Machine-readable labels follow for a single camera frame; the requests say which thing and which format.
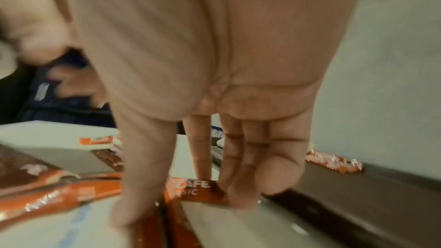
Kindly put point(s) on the person's right hand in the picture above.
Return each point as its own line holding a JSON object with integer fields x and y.
{"x": 206, "y": 51}

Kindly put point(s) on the dark brown tray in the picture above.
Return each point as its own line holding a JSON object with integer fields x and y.
{"x": 344, "y": 203}

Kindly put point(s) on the person's left hand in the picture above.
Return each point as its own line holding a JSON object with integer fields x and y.
{"x": 34, "y": 10}

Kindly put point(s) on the dark blue metal locker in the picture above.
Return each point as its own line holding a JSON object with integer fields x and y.
{"x": 75, "y": 116}

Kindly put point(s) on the pile of red coffee sticks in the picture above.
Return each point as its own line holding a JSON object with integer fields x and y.
{"x": 51, "y": 195}

